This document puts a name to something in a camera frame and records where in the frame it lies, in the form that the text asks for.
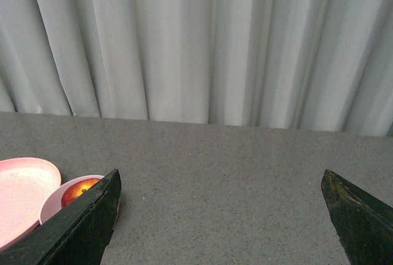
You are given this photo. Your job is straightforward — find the light pink bowl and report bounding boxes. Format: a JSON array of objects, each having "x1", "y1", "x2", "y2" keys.
[{"x1": 39, "y1": 175, "x2": 103, "y2": 225}]

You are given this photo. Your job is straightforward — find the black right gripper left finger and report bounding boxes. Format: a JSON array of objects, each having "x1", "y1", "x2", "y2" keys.
[{"x1": 1, "y1": 169, "x2": 122, "y2": 264}]

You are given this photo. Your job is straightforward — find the red apple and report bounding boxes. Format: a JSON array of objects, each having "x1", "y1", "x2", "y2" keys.
[{"x1": 61, "y1": 178, "x2": 100, "y2": 208}]

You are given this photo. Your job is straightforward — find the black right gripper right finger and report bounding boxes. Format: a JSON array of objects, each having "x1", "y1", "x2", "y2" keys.
[{"x1": 321, "y1": 169, "x2": 392, "y2": 264}]

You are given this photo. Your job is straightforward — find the pink plate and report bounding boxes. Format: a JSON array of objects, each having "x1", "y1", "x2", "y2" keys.
[{"x1": 1, "y1": 158, "x2": 61, "y2": 250}]

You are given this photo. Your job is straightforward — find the white curtain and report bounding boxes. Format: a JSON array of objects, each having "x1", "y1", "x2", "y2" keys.
[{"x1": 1, "y1": 0, "x2": 392, "y2": 136}]

